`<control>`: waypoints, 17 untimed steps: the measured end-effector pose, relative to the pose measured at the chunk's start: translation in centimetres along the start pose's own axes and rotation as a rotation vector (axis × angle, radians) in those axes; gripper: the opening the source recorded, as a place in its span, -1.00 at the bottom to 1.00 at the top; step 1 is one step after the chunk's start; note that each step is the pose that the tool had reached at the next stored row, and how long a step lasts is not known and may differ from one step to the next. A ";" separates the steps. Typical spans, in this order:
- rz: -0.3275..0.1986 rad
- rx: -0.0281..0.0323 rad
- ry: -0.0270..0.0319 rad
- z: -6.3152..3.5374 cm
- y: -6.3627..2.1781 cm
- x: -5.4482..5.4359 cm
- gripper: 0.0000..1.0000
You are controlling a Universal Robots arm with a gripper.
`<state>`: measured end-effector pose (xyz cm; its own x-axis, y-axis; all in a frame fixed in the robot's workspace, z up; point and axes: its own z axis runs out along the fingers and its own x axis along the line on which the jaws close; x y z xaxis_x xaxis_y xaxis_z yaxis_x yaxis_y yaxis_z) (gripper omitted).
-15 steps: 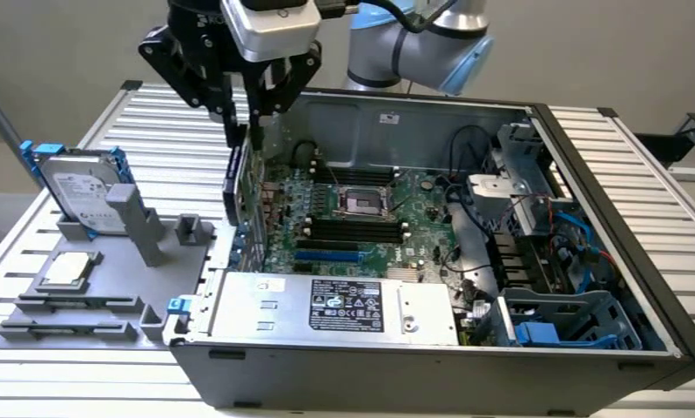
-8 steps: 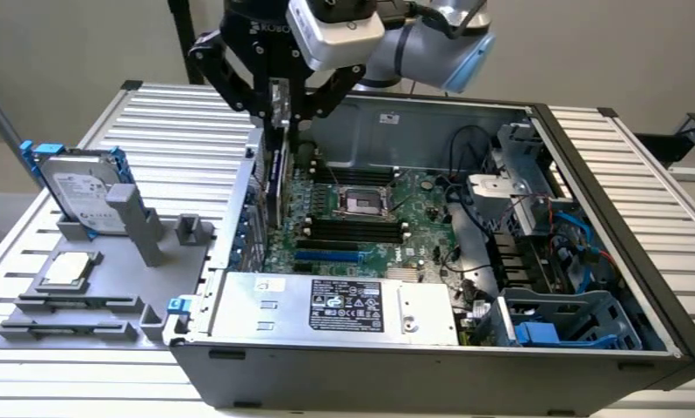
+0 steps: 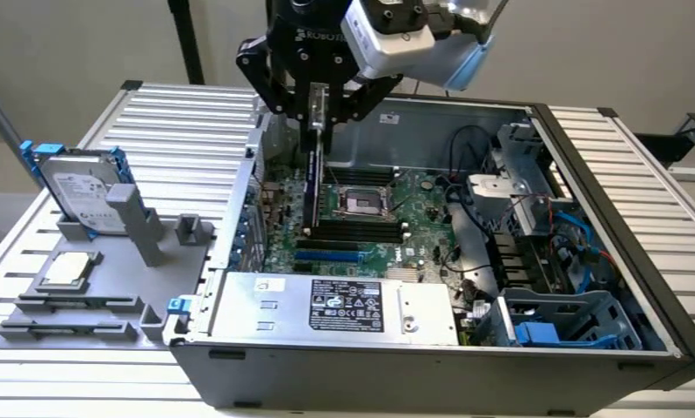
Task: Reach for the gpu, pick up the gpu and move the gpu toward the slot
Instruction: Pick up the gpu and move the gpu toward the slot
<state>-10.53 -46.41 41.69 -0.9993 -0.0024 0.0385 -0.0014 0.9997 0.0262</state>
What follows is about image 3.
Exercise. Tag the RAM memory stick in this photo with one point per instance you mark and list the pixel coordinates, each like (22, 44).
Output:
(315, 174)

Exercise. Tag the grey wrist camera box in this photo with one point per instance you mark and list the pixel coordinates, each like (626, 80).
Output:
(391, 39)

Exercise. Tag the hard disk blue bracket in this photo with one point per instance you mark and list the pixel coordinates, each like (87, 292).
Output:
(83, 191)

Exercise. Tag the blue case latch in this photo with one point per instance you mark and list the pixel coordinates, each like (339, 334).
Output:
(178, 305)

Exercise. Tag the metal CPU socket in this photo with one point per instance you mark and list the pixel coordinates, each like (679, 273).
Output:
(363, 203)

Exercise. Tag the blue expansion slot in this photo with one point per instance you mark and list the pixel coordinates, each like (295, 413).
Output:
(329, 255)

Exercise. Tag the silver power supply unit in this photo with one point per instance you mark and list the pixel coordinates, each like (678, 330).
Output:
(337, 309)

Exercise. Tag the blue disk bay latch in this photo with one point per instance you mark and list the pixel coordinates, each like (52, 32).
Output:
(538, 334)

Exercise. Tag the black open PC case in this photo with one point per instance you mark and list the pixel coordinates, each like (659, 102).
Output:
(429, 374)

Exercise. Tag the black RAM slot bank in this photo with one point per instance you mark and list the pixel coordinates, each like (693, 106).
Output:
(363, 176)
(363, 231)

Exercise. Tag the silver CPU chip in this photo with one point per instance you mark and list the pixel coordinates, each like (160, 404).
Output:
(68, 267)

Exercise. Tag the green motherboard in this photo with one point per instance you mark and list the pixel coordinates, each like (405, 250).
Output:
(423, 244)

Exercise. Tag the small silver chipset heatsink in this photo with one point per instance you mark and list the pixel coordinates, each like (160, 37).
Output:
(405, 273)

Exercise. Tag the grey parts rack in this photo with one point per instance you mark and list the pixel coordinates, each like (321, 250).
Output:
(167, 278)

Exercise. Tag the black expansion slot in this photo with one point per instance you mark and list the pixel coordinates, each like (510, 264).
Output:
(330, 244)

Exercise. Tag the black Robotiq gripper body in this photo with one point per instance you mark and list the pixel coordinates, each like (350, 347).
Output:
(310, 48)

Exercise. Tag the silver metal drive cage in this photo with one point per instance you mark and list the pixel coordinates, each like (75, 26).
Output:
(522, 174)

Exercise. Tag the black pole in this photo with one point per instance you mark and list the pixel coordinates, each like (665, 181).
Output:
(188, 39)

